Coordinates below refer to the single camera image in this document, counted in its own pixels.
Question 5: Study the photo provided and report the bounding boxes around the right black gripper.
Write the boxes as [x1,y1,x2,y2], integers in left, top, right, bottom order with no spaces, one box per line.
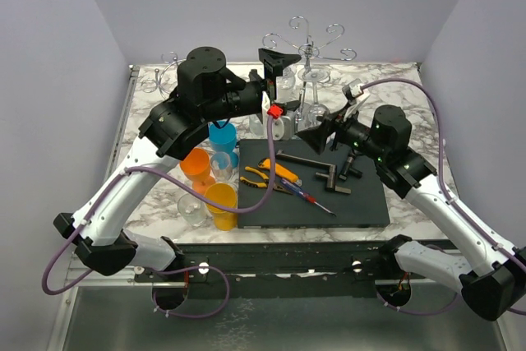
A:
[298,101,388,163]

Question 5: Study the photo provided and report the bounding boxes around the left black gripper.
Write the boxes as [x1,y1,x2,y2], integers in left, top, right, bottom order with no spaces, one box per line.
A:
[202,50,301,122]

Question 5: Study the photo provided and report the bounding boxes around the clear stemless wine glass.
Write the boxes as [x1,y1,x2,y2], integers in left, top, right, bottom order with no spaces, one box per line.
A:
[276,66,296,92]

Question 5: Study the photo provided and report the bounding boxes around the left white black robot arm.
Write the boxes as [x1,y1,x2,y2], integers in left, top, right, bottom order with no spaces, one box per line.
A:
[53,47,301,281]

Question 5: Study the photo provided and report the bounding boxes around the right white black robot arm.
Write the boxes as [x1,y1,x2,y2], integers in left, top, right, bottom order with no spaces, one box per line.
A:
[298,105,525,321]

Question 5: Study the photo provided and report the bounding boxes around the tall chrome wine glass rack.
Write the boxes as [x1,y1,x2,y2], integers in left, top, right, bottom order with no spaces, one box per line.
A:
[262,16,357,122]

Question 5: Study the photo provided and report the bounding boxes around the small clear wine glass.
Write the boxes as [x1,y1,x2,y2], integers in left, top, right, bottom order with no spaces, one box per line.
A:
[210,152,233,182]

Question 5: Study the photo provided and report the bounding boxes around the black t-shaped tool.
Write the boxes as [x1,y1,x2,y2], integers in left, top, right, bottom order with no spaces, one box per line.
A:
[339,152,362,181]

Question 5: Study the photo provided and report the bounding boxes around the yellow utility knife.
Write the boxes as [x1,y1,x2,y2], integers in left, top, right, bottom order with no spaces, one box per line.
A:
[258,159,302,186]

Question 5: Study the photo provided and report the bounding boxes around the clear tumbler centre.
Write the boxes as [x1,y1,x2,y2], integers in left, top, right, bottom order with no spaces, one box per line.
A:
[248,114,265,136]

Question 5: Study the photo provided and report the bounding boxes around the red blue screwdriver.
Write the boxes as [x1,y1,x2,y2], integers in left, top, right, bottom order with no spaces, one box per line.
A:
[280,178,336,216]

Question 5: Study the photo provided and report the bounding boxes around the dark grey tray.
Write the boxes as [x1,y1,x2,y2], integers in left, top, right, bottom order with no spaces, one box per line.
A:
[238,139,390,229]

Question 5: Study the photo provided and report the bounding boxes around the blue plastic goblet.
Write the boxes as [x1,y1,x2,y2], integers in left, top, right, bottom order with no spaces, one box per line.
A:
[209,121,239,168]

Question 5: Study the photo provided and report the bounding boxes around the orange plastic goblet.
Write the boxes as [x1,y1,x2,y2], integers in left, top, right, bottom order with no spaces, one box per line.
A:
[180,148,215,195]

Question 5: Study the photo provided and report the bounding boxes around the yellow plastic cup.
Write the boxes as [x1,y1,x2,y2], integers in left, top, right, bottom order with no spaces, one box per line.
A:
[205,183,238,231]

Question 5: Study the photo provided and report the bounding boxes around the clear glass near front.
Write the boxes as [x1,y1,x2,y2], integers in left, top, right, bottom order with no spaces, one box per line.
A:
[177,193,206,226]

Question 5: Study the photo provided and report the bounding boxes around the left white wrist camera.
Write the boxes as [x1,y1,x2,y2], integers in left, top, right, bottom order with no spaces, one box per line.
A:
[259,92,297,141]

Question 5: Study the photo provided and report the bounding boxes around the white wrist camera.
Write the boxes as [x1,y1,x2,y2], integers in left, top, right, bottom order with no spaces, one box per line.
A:
[259,92,297,141]
[342,79,370,120]

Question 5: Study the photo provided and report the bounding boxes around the long black metal bracket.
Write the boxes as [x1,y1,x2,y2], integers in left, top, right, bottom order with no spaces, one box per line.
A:
[275,150,352,195]

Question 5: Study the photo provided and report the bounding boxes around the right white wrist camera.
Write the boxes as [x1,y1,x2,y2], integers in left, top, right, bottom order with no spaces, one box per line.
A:
[342,79,370,120]

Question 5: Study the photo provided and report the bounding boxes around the yellow handled pliers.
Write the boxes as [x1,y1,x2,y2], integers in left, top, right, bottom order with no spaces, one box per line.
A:
[239,165,293,196]

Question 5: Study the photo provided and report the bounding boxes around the small chrome wire rack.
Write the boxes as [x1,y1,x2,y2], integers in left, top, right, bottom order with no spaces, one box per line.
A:
[141,51,181,99]

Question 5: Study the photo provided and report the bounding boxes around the aluminium frame rail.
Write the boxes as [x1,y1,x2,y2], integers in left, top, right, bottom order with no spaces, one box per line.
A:
[64,247,501,287]

